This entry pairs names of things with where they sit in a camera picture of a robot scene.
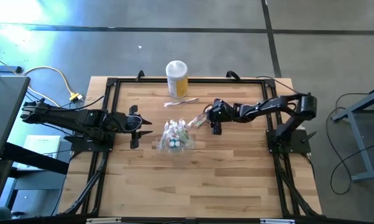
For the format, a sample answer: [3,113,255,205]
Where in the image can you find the white yellow wipes canister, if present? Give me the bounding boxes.
[165,60,189,100]

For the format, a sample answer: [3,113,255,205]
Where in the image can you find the white box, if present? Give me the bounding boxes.
[17,134,63,171]

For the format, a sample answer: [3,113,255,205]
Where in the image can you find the dark grey desk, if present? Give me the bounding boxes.
[0,76,31,164]

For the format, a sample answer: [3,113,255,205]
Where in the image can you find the black aluminium table frame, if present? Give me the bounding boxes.
[62,76,323,218]

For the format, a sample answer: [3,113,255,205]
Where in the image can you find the black floor cable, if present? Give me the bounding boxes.
[325,92,374,196]

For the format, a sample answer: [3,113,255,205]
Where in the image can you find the white label strip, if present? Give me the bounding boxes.
[259,218,296,224]
[86,217,123,224]

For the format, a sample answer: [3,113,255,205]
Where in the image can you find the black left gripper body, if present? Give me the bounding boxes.
[124,105,141,149]

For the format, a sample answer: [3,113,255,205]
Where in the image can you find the clear acrylic organizer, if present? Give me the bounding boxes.
[155,118,195,154]

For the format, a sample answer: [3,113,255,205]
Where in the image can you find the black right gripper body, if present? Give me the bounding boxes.
[212,98,237,136]

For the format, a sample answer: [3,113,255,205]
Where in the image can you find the black floor bar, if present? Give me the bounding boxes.
[0,64,23,74]

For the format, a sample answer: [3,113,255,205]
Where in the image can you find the black desk beam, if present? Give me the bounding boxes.
[0,142,70,175]

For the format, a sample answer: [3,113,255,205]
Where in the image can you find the yellow cable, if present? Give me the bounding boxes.
[0,52,83,101]

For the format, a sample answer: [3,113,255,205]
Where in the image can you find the grey metal cart frame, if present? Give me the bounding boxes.
[330,86,374,182]

